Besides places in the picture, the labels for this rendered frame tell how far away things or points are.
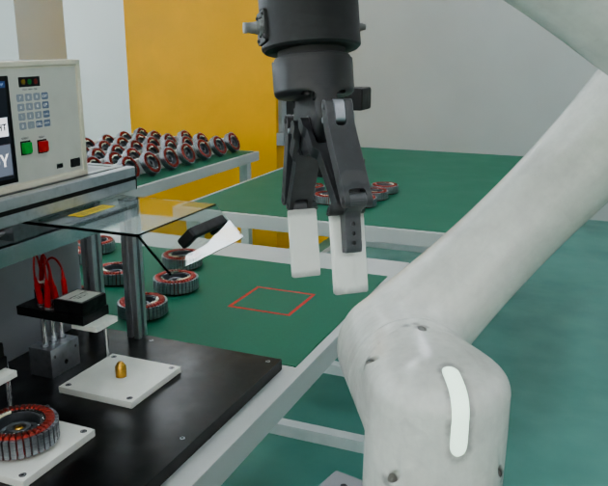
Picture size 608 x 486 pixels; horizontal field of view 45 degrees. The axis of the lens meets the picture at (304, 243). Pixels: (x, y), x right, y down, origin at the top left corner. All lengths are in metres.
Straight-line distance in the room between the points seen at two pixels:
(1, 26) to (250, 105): 1.64
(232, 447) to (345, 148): 0.67
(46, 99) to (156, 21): 3.74
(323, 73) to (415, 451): 0.34
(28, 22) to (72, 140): 3.82
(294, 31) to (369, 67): 5.70
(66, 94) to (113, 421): 0.56
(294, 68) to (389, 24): 5.64
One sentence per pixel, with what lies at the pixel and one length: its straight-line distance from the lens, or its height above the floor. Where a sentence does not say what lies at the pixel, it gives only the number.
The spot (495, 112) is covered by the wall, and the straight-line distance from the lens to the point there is 6.13.
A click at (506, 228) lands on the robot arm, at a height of 1.16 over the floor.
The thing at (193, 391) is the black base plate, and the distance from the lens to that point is 1.30.
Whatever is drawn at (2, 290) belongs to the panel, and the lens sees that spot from 1.46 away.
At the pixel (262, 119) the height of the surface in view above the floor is 0.88.
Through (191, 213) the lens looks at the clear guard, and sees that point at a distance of 1.28.
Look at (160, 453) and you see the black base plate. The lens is 1.13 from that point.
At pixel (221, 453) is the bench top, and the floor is 0.75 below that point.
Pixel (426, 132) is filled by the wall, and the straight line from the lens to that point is 6.26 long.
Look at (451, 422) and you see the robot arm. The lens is 0.64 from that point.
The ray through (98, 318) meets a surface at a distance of 1.34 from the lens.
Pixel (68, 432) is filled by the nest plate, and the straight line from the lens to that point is 1.19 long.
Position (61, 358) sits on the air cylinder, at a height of 0.80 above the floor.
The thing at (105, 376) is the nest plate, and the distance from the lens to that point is 1.35.
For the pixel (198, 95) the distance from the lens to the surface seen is 4.90.
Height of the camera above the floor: 1.35
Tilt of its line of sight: 15 degrees down
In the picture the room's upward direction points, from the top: straight up
